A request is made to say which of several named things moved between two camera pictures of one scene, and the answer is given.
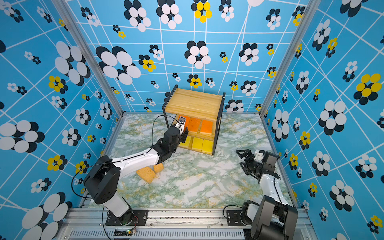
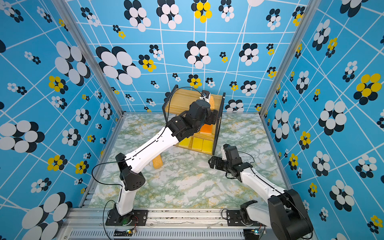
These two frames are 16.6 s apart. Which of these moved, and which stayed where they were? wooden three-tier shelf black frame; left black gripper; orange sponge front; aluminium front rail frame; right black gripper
Moved: right black gripper; left black gripper
Stayed: wooden three-tier shelf black frame; orange sponge front; aluminium front rail frame
